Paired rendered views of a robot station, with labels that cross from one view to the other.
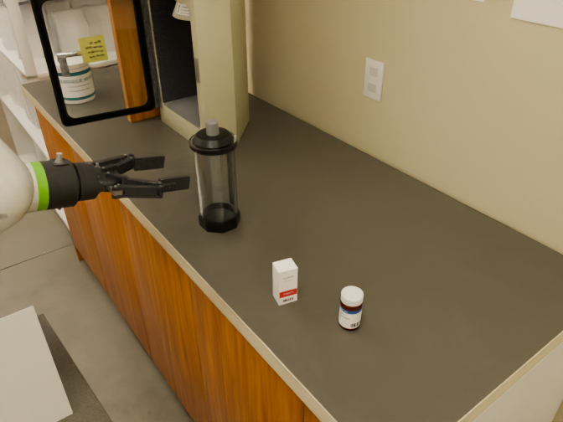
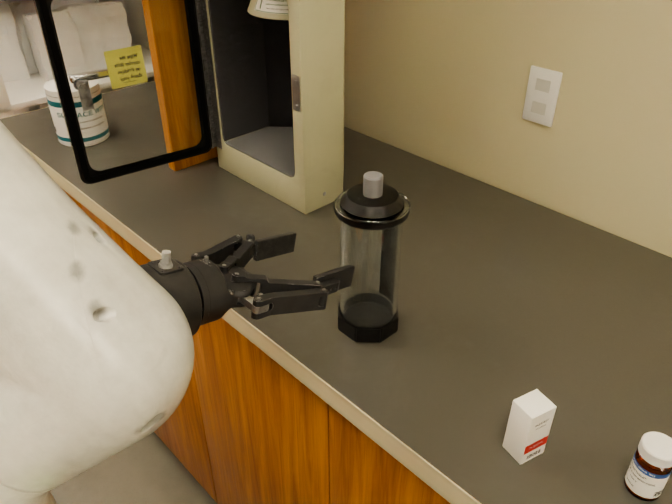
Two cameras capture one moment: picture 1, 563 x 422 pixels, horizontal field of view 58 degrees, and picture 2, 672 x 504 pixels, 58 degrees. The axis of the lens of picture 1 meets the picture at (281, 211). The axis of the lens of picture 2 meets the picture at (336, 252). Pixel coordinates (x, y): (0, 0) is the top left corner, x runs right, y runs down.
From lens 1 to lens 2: 0.41 m
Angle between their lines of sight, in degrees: 6
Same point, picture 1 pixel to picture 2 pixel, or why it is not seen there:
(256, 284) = (469, 428)
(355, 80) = (508, 98)
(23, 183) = (187, 344)
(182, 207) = not seen: hidden behind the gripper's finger
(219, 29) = (329, 31)
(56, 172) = (167, 285)
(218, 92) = (323, 124)
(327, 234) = (534, 332)
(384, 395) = not seen: outside the picture
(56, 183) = not seen: hidden behind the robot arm
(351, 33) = (505, 31)
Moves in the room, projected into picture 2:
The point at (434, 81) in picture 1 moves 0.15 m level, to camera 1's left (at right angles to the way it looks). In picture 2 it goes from (650, 96) to (571, 100)
